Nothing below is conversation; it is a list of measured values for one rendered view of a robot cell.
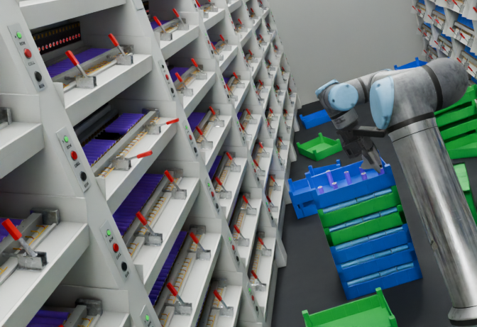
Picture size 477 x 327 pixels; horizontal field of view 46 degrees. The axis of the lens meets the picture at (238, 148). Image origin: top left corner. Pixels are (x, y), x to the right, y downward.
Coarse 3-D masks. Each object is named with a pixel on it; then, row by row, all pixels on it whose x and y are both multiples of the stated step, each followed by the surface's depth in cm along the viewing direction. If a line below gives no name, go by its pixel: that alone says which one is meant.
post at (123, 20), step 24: (96, 24) 164; (120, 24) 163; (144, 24) 166; (168, 72) 175; (120, 96) 170; (144, 96) 169; (168, 96) 168; (168, 144) 173; (192, 216) 180; (216, 216) 180; (216, 264) 184; (240, 264) 191; (240, 312) 189
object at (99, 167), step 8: (152, 112) 166; (144, 120) 158; (152, 120) 164; (136, 128) 151; (144, 128) 157; (128, 136) 145; (136, 136) 150; (120, 144) 139; (128, 144) 142; (112, 152) 133; (120, 152) 137; (128, 152) 138; (104, 160) 128; (96, 168) 123; (104, 168) 127; (112, 168) 127; (96, 176) 122; (104, 176) 123
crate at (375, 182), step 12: (348, 168) 225; (384, 168) 219; (312, 180) 227; (324, 180) 227; (336, 180) 227; (360, 180) 220; (372, 180) 206; (384, 180) 206; (312, 192) 207; (324, 192) 221; (336, 192) 207; (348, 192) 207; (360, 192) 207; (324, 204) 208
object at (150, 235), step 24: (168, 168) 174; (192, 168) 174; (144, 192) 159; (168, 192) 164; (192, 192) 165; (120, 216) 144; (144, 216) 144; (168, 216) 149; (144, 240) 135; (168, 240) 138; (144, 264) 126
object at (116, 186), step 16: (128, 112) 171; (144, 112) 168; (160, 112) 170; (176, 112) 169; (80, 128) 147; (176, 128) 170; (144, 144) 146; (160, 144) 153; (144, 160) 138; (112, 176) 126; (128, 176) 127; (112, 192) 117; (128, 192) 127; (112, 208) 117
